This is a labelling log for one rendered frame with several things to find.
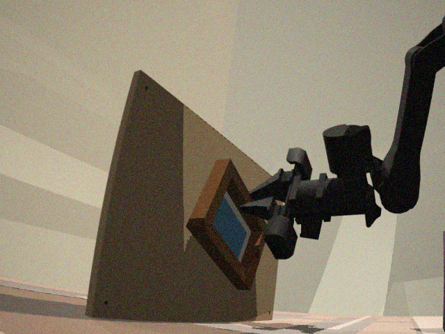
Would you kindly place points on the tan wooden board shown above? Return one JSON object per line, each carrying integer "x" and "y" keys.
{"x": 147, "y": 265}

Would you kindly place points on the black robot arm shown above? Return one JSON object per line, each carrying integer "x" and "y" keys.
{"x": 397, "y": 178}

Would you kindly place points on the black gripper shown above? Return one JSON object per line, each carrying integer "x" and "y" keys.
{"x": 302, "y": 198}

